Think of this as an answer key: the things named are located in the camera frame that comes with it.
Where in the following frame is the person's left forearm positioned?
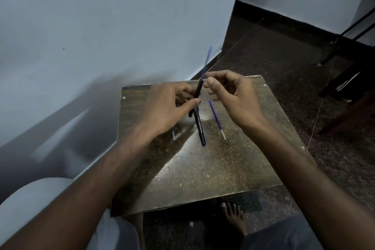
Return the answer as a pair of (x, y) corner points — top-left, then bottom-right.
(0, 123), (160, 250)

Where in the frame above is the person's right forearm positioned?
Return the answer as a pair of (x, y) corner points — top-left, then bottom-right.
(242, 115), (375, 250)

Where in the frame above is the black floor mat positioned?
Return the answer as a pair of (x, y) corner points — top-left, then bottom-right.
(222, 191), (263, 214)

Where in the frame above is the dark blue pen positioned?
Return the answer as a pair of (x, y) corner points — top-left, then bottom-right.
(188, 78), (205, 118)
(194, 107), (207, 147)

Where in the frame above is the small wooden table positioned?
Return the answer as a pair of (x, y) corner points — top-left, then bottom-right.
(111, 75), (308, 218)

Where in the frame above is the person's right leg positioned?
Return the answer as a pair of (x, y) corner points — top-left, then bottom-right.
(240, 216), (326, 250)

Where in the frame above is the person's bare right foot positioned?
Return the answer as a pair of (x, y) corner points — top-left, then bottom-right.
(220, 201), (248, 237)

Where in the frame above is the person's left hand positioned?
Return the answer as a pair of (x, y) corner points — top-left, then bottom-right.
(143, 81), (203, 138)

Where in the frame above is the person's left leg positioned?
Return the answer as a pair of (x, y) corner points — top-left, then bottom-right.
(0, 177), (146, 250)

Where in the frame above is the person's leg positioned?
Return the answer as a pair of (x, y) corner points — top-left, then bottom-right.
(240, 216), (326, 250)
(0, 177), (146, 250)

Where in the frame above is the person's right hand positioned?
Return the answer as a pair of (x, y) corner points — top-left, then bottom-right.
(203, 70), (268, 131)

